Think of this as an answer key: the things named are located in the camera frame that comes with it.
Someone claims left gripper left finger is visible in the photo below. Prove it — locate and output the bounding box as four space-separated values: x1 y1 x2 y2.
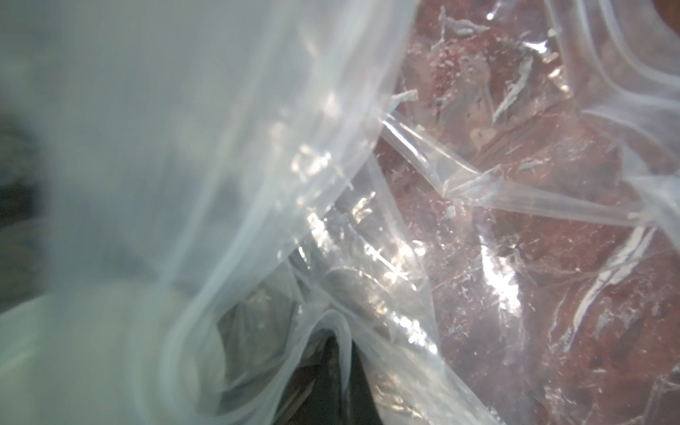
276 336 342 425

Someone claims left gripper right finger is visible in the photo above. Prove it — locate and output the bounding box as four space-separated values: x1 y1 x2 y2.
347 361 383 425

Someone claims clear plastic vacuum bag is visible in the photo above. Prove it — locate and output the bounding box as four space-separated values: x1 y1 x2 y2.
1 1 679 424

